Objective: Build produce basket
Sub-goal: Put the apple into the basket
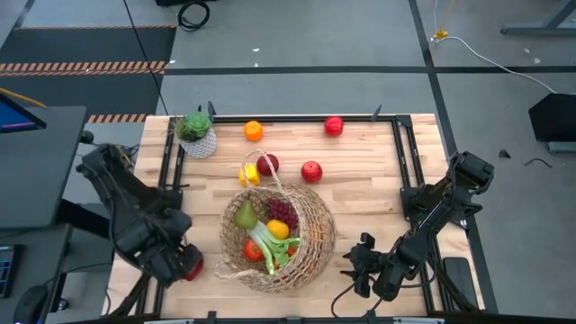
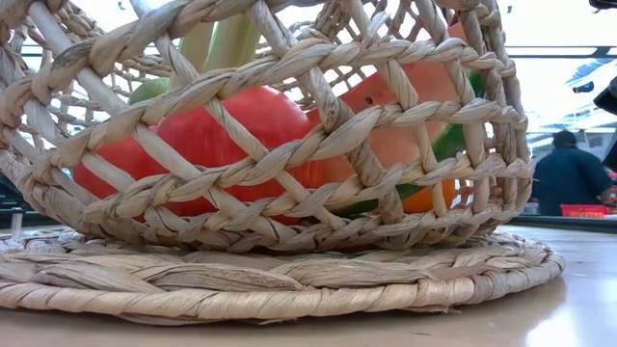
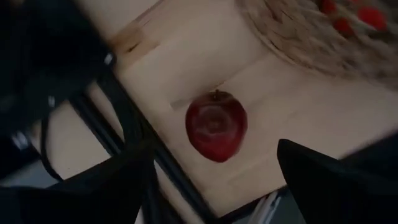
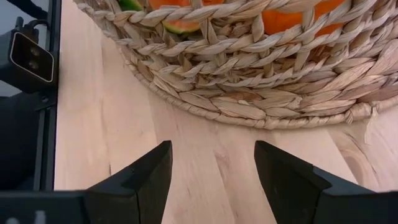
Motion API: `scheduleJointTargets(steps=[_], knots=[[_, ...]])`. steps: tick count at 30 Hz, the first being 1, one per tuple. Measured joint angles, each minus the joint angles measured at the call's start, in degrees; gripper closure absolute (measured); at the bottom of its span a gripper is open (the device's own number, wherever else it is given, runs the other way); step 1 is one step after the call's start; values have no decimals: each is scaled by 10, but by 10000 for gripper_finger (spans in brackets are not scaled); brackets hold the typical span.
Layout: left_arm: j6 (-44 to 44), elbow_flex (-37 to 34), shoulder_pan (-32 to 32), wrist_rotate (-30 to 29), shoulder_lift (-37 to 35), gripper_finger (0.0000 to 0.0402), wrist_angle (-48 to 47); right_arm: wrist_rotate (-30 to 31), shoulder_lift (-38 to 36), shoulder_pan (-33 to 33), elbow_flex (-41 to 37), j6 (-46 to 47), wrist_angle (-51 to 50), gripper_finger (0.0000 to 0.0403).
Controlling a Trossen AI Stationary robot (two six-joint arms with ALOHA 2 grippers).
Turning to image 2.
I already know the person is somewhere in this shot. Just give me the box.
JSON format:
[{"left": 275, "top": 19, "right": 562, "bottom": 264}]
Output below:
[{"left": 531, "top": 129, "right": 616, "bottom": 217}]

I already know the green pear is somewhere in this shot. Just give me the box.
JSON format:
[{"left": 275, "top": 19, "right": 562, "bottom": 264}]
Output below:
[{"left": 127, "top": 76, "right": 173, "bottom": 106}]

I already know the black aluminium table frame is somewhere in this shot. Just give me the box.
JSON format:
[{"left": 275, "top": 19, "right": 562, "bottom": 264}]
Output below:
[{"left": 509, "top": 214, "right": 617, "bottom": 236}]

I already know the red storage bin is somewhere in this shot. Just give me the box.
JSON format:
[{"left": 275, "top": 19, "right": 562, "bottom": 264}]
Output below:
[{"left": 559, "top": 203, "right": 610, "bottom": 219}]

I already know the woven seagrass basket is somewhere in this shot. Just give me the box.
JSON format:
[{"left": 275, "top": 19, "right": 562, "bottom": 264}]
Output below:
[{"left": 0, "top": 0, "right": 566, "bottom": 327}]

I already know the watermelon slice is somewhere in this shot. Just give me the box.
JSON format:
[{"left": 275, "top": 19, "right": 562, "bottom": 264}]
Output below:
[{"left": 306, "top": 21, "right": 488, "bottom": 218}]

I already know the pale green bok choy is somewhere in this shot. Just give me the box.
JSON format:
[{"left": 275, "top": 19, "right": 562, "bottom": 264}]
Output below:
[{"left": 176, "top": 13, "right": 264, "bottom": 86}]

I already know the orange-red tomato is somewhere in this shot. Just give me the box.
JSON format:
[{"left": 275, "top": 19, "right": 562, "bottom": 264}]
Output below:
[{"left": 71, "top": 127, "right": 168, "bottom": 201}]

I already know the bright red round fruit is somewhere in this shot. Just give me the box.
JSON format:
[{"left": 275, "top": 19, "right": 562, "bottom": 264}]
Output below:
[{"left": 154, "top": 85, "right": 319, "bottom": 227}]

